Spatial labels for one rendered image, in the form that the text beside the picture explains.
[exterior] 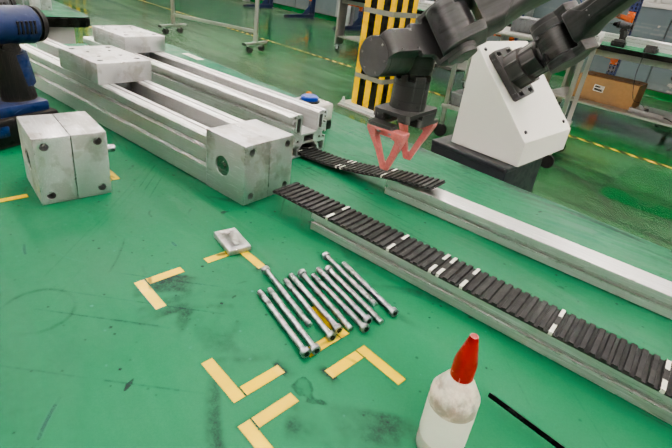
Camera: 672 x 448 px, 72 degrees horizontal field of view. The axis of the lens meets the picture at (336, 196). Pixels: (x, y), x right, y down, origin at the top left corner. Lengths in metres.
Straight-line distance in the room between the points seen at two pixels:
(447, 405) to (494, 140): 0.79
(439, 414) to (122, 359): 0.28
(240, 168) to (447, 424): 0.45
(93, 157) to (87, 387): 0.36
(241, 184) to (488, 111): 0.61
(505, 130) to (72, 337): 0.88
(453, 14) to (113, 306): 0.55
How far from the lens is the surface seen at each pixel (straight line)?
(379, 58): 0.67
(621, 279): 0.71
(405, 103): 0.74
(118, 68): 1.02
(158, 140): 0.87
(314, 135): 0.93
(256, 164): 0.70
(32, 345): 0.52
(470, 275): 0.58
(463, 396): 0.38
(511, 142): 1.08
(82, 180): 0.74
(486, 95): 1.10
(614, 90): 5.49
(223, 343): 0.48
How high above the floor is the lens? 1.12
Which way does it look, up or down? 26 degrees down
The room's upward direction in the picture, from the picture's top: 8 degrees clockwise
